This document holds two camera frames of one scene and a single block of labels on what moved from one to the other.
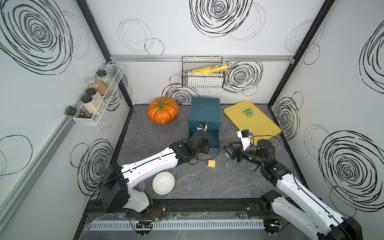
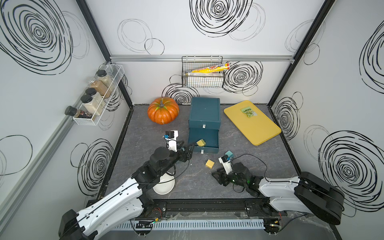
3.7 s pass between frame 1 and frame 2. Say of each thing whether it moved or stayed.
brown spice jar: stayed
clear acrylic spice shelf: stayed
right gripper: moved
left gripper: moved
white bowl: stayed
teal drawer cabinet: stayed
